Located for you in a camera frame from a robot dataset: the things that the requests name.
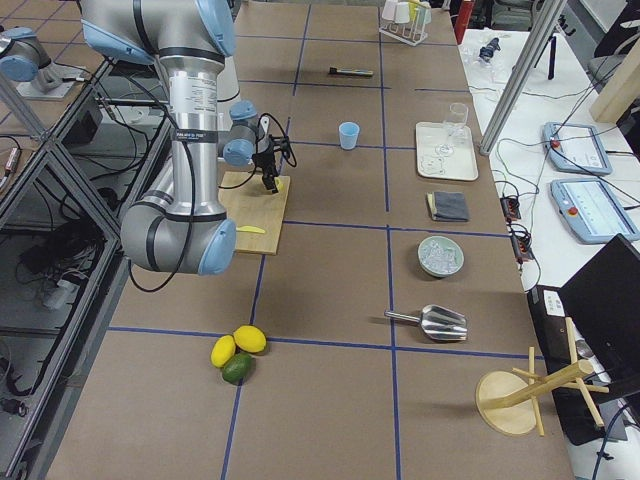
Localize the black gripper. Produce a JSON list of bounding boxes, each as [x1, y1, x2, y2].
[[252, 134, 279, 193]]

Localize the steel muddler black tip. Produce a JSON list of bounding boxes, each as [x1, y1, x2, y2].
[[328, 67, 374, 78]]

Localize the blue plastic cup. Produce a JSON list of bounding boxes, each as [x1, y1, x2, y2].
[[338, 121, 360, 150]]

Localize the whole yellow lemon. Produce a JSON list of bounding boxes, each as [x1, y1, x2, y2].
[[232, 325, 267, 353]]

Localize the wooden cup tree stand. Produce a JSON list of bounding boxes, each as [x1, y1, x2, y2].
[[475, 317, 609, 436]]

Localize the bamboo cutting board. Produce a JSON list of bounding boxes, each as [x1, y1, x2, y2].
[[219, 174, 290, 255]]

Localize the yellow plastic knife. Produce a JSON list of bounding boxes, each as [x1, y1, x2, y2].
[[236, 225, 266, 235]]

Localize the grey folded cloth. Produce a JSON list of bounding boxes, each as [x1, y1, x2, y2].
[[426, 191, 470, 222]]

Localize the cream bear serving tray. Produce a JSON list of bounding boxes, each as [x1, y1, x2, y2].
[[415, 122, 479, 181]]

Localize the green lime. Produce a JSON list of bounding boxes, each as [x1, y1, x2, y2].
[[222, 352, 253, 384]]

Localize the green bowl of ice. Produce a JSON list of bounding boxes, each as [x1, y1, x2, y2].
[[417, 236, 464, 278]]

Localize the clear wine glass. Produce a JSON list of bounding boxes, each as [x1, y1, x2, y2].
[[435, 102, 469, 157]]

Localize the metal ice scoop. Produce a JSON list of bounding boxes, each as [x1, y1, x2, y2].
[[384, 304, 468, 342]]

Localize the upper teach pendant tablet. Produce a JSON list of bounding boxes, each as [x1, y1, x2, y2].
[[541, 122, 613, 176]]

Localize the teach pendant tablet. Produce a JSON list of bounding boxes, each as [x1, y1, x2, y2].
[[550, 178, 639, 244], [541, 122, 613, 176]]

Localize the lower teach pendant tablet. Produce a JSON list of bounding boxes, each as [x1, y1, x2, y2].
[[550, 178, 639, 244]]

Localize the black laptop computer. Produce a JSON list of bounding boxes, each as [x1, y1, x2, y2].
[[527, 234, 639, 420]]

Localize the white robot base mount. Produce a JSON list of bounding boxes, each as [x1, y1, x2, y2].
[[217, 56, 241, 105]]

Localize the aluminium frame post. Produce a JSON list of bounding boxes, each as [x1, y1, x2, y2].
[[479, 0, 567, 156]]

